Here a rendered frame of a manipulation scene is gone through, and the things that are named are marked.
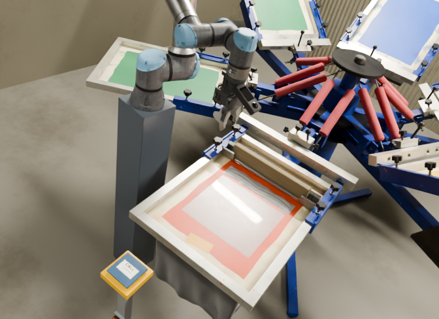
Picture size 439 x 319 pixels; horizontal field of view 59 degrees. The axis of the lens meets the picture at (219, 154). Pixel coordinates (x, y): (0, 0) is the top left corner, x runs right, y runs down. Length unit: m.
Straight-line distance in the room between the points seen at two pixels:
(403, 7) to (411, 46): 0.36
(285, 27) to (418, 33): 0.97
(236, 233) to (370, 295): 1.54
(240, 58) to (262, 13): 1.67
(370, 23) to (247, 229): 2.09
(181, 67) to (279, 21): 1.41
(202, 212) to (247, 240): 0.22
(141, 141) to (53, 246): 1.19
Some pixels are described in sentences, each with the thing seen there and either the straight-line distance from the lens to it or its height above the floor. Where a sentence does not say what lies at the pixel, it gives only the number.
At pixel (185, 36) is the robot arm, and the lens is 1.25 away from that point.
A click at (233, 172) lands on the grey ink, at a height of 0.96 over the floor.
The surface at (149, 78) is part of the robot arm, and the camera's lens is 1.64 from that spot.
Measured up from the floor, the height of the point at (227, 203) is 0.95.
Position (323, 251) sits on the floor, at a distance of 3.01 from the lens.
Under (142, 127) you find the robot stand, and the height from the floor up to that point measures 1.15.
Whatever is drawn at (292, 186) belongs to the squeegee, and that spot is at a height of 1.03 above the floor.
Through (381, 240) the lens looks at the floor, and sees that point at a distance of 3.35.
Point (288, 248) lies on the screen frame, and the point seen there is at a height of 0.99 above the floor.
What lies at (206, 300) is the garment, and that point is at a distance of 1.81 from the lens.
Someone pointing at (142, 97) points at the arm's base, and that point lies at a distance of 1.69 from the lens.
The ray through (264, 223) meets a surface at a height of 0.96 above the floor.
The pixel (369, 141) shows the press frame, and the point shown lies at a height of 1.04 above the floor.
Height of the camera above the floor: 2.20
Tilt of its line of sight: 40 degrees down
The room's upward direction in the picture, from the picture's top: 15 degrees clockwise
